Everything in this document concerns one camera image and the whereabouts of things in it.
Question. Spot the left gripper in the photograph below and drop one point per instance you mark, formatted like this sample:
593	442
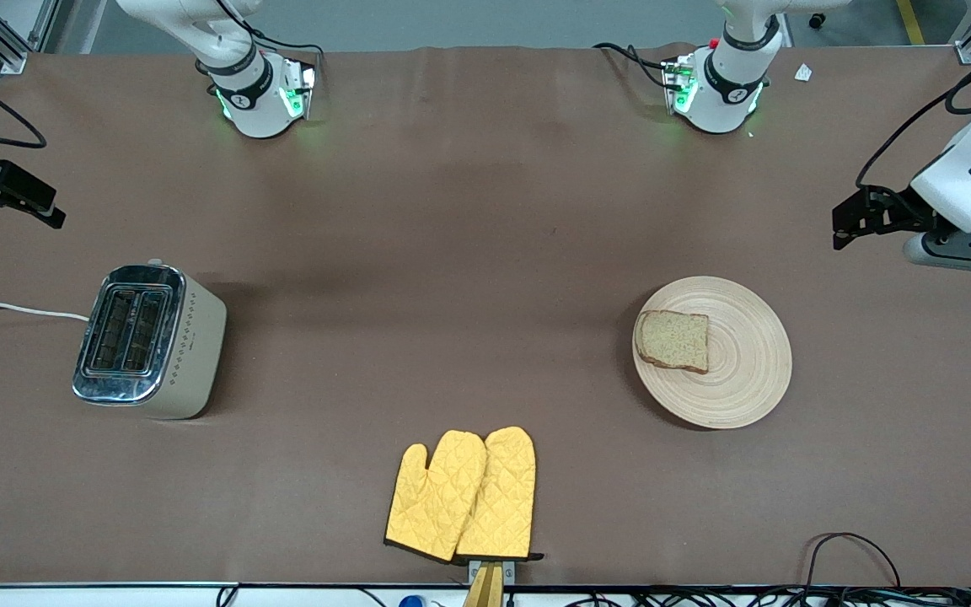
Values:
897	210

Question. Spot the round wooden plate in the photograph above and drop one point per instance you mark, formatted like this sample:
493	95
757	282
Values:
747	362

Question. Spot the brown bread toast slice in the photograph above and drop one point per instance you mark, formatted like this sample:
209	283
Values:
673	341

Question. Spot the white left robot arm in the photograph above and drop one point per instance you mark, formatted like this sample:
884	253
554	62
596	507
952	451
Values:
730	84

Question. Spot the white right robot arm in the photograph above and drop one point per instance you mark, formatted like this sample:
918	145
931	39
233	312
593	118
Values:
254	101

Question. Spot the small white paper scrap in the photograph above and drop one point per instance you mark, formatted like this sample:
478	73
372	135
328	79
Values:
803	72

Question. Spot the black caster wheel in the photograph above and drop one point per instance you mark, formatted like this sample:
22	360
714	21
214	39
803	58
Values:
818	20

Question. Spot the cream and chrome toaster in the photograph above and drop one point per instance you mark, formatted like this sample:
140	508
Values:
190	354

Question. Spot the brown table cover sheet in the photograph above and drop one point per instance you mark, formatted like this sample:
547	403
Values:
536	211

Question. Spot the yellow quilted oven mitt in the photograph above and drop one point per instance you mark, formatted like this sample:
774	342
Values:
435	497
506	497

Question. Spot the small blue cap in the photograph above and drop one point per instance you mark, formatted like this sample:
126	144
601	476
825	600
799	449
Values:
412	602

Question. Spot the small metal bracket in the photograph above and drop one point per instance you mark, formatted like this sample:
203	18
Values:
509	572

